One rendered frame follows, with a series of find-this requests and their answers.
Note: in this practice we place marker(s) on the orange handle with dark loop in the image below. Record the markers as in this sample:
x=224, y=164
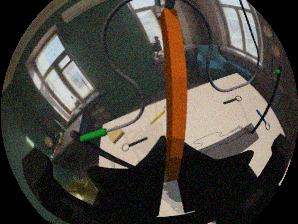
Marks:
x=176, y=86

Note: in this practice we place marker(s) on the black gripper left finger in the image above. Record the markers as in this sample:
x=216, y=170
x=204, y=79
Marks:
x=147, y=178

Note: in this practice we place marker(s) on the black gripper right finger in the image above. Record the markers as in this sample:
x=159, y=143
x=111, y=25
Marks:
x=199, y=171

